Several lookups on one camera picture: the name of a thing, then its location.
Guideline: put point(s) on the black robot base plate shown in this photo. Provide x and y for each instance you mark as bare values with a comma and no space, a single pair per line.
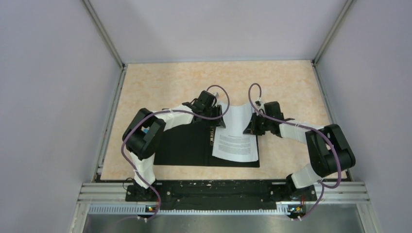
218,195

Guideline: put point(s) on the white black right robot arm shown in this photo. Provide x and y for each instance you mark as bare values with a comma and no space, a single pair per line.
328,149

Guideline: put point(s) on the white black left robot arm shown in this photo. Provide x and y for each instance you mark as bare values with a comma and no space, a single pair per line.
143,135

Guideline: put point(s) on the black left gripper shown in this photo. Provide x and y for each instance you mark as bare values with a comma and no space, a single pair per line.
218,122

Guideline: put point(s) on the left aluminium corner post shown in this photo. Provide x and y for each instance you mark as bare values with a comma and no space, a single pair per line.
103,33

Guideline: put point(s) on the right aluminium corner post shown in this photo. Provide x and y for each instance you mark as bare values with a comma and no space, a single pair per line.
333,30

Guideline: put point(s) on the aluminium corner post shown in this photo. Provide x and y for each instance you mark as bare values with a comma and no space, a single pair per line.
333,30
103,33

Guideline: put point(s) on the aluminium frame rail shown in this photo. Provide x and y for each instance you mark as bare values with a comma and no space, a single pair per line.
108,197

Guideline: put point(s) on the printed paper sheet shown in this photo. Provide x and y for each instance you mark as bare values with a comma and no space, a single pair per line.
230,142

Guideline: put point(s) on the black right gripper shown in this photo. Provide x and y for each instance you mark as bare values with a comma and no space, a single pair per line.
252,128

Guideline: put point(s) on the teal black file folder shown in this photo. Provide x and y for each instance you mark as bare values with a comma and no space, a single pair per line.
191,145

